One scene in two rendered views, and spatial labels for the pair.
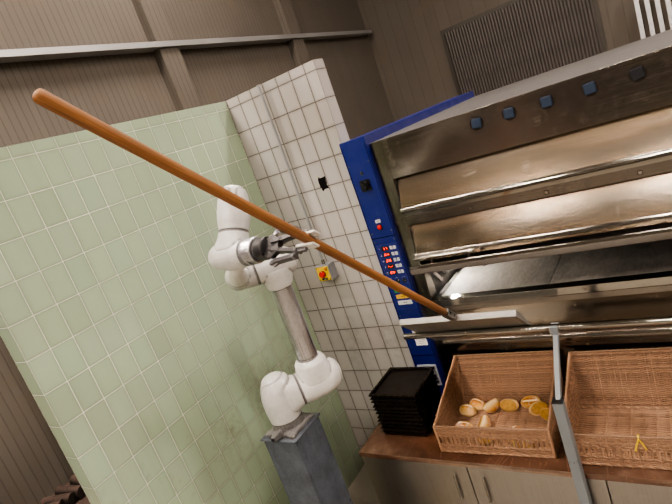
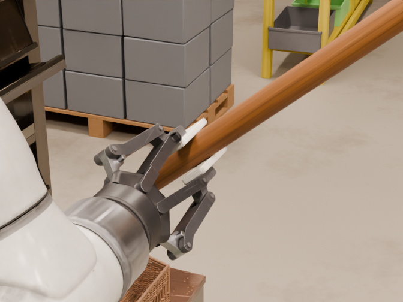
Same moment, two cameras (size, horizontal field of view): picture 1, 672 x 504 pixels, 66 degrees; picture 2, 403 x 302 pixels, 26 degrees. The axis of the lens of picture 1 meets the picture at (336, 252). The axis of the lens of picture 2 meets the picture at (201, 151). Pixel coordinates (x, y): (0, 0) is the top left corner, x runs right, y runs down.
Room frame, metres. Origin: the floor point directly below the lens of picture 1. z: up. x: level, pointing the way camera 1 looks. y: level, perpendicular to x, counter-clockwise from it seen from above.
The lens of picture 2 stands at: (1.72, 0.91, 2.37)
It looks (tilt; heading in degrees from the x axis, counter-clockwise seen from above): 26 degrees down; 256
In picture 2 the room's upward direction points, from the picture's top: straight up
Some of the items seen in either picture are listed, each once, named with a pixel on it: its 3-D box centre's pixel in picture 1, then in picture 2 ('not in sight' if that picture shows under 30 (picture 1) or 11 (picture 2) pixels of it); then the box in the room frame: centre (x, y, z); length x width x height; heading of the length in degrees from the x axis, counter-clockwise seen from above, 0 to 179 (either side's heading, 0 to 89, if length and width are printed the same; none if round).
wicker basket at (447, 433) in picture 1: (499, 400); not in sight; (2.30, -0.51, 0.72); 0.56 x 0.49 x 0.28; 55
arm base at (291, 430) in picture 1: (285, 423); not in sight; (2.23, 0.50, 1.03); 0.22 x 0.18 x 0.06; 144
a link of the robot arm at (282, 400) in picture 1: (280, 395); not in sight; (2.25, 0.48, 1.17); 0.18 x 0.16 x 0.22; 103
